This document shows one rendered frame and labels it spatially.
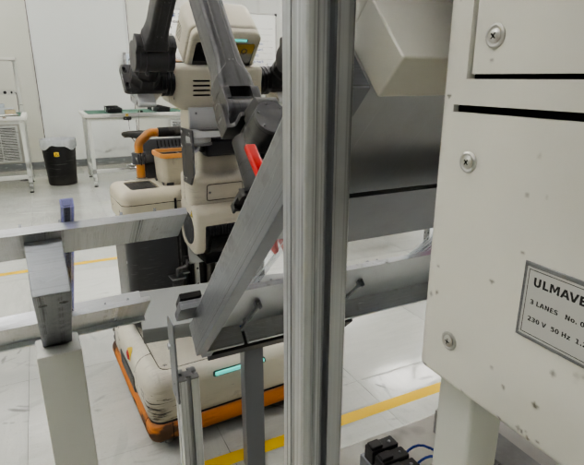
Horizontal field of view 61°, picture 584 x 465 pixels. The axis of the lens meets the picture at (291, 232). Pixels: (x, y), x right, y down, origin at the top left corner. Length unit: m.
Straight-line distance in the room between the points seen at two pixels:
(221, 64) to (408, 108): 0.44
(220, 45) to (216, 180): 0.72
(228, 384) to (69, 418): 0.97
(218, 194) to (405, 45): 1.25
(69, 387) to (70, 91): 6.77
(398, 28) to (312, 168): 0.12
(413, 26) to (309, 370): 0.28
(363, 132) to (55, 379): 0.56
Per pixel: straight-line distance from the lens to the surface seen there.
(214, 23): 0.94
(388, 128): 0.53
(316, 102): 0.36
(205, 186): 1.56
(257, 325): 1.03
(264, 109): 0.76
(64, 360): 0.81
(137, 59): 1.36
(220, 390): 1.76
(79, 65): 7.48
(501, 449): 0.85
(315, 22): 0.36
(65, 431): 0.87
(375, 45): 0.39
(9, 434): 2.11
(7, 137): 7.50
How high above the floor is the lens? 1.18
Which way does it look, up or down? 17 degrees down
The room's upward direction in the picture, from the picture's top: straight up
